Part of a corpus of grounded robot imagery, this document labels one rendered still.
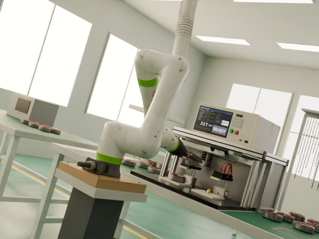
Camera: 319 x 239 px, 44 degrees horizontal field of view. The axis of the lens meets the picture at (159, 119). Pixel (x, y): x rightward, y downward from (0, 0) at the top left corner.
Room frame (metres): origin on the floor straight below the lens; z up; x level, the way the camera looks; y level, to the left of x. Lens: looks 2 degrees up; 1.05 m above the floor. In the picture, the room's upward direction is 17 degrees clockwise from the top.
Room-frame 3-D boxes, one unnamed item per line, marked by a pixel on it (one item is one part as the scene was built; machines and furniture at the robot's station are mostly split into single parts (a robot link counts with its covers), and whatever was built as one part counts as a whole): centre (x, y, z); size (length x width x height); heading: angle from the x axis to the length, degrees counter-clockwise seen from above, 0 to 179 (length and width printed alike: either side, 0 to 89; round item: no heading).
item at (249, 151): (2.66, -0.51, 1.09); 0.68 x 0.44 x 0.05; 51
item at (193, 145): (2.49, -0.37, 1.03); 0.62 x 0.01 x 0.03; 51
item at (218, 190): (2.45, -0.49, 0.80); 0.07 x 0.05 x 0.06; 51
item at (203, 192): (2.33, -0.40, 0.78); 0.15 x 0.15 x 0.01; 51
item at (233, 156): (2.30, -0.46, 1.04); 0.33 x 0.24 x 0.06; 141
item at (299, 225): (2.19, -0.94, 0.77); 0.11 x 0.11 x 0.04
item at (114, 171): (1.82, 0.21, 0.82); 0.26 x 0.15 x 0.06; 142
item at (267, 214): (2.27, -0.78, 0.77); 0.11 x 0.11 x 0.04
